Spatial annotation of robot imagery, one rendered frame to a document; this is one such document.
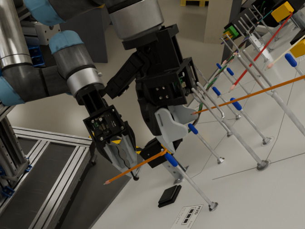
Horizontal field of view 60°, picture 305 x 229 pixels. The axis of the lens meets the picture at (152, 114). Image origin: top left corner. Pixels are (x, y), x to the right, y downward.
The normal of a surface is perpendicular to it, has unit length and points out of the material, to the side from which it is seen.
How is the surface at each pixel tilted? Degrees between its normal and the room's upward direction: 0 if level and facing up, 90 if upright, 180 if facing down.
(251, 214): 50
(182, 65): 65
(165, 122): 79
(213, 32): 90
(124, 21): 83
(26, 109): 0
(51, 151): 0
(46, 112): 0
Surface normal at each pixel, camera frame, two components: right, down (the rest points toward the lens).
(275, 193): -0.66, -0.74
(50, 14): -0.04, 0.89
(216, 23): -0.20, 0.63
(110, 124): 0.00, -0.18
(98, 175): 0.00, -0.77
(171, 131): -0.45, 0.41
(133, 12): 0.03, 0.37
